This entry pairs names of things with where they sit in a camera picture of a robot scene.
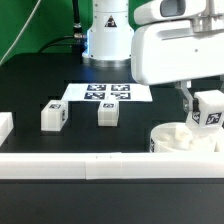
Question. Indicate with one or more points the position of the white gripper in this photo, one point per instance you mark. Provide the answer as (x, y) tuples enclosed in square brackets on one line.
[(170, 51)]

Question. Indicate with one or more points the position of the white round stool seat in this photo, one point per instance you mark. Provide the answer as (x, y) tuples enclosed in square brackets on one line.
[(175, 137)]

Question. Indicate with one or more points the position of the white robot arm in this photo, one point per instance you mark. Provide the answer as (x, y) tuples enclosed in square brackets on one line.
[(109, 39)]

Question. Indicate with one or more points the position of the white front fence bar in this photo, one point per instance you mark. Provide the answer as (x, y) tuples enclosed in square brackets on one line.
[(89, 166)]

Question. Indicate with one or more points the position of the white AprilTag marker sheet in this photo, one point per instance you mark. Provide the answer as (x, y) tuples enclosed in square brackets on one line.
[(101, 91)]

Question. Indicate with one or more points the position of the white left fence block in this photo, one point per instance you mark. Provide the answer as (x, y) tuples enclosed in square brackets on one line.
[(6, 125)]

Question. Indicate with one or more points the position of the black cable vertical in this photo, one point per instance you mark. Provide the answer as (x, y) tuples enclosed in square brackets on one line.
[(76, 15)]

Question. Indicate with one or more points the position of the black cable horizontal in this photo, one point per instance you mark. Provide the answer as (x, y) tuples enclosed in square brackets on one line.
[(75, 42)]

